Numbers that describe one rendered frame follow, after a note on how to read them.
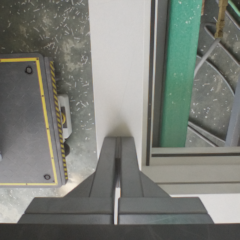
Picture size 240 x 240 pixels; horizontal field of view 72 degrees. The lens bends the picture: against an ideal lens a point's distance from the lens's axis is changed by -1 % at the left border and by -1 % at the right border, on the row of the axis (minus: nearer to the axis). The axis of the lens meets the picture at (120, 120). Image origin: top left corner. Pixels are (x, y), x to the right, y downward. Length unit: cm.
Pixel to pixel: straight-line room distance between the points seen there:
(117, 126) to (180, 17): 15
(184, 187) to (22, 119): 82
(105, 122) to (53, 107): 70
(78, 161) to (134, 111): 117
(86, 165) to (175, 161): 109
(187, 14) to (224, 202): 21
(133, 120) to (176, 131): 10
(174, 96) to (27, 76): 73
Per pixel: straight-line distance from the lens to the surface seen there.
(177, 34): 23
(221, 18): 96
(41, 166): 100
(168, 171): 23
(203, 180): 23
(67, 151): 115
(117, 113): 15
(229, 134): 69
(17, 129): 96
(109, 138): 15
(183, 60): 23
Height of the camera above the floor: 108
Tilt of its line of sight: 73 degrees down
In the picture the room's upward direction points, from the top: 177 degrees counter-clockwise
